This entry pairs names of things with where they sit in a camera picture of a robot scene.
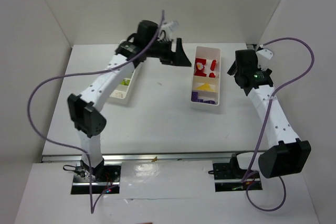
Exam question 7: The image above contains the red 2x4 lego brick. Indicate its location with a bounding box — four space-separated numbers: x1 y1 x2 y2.
210 60 217 71

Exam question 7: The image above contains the red 2x2 lego brick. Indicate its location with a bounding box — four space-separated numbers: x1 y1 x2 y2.
209 72 216 78

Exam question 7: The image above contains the purple flower lego lid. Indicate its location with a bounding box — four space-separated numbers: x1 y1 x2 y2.
199 99 216 104

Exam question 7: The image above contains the purple flower lego box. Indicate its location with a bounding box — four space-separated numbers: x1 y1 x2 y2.
191 91 200 102

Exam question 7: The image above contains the green 2x3 lego brick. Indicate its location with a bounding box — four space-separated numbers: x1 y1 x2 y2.
120 78 131 87

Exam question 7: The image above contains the white lego brick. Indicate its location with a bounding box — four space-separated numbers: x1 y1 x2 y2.
111 91 124 99

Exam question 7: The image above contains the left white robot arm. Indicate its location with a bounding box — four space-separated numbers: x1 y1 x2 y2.
67 20 192 178

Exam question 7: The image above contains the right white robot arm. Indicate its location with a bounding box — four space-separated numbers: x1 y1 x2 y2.
228 49 311 178

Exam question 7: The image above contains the right white divided bin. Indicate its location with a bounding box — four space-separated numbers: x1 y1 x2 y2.
190 46 221 112

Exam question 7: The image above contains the white divided bin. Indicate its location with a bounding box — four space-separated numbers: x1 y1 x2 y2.
108 62 143 105
190 46 221 112

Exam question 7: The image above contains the left white divided bin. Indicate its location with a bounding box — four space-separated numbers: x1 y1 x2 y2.
108 62 143 105

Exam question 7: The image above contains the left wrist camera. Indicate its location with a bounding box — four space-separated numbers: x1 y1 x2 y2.
161 20 179 40

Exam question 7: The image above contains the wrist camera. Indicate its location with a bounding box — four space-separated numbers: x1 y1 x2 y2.
161 20 179 40
256 48 274 69

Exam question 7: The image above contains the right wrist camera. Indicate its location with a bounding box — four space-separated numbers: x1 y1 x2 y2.
256 48 274 69

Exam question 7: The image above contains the aluminium rail front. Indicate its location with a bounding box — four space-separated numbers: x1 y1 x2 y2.
41 152 244 163

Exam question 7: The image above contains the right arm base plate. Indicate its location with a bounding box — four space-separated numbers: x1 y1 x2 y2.
208 163 263 192

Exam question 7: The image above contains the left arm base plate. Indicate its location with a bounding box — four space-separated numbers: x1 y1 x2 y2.
63 164 121 195

